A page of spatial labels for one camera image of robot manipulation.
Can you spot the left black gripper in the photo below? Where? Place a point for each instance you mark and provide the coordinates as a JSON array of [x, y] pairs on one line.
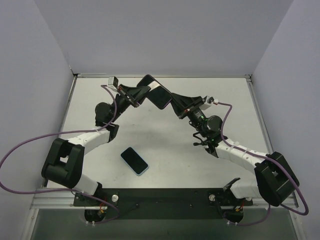
[[128, 94]]

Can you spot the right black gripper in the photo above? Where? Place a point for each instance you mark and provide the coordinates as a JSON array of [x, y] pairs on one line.
[[190, 107]]

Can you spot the black phone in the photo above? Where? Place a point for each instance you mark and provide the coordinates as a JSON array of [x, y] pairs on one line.
[[158, 94]]

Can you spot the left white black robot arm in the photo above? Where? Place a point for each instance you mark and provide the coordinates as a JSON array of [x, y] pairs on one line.
[[64, 162]]

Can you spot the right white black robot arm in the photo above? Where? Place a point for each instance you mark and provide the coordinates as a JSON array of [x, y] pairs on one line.
[[274, 179]]

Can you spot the phone in light blue case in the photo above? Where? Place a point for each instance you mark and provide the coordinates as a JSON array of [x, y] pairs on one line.
[[134, 161]]

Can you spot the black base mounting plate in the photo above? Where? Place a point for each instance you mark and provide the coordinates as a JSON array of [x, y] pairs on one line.
[[159, 204]]

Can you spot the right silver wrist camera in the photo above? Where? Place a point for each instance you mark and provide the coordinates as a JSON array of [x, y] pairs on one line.
[[208, 101]]

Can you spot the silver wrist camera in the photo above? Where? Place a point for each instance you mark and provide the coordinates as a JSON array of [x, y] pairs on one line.
[[208, 101], [113, 83]]

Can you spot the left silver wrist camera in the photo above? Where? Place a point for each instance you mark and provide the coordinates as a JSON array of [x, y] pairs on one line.
[[113, 83]]

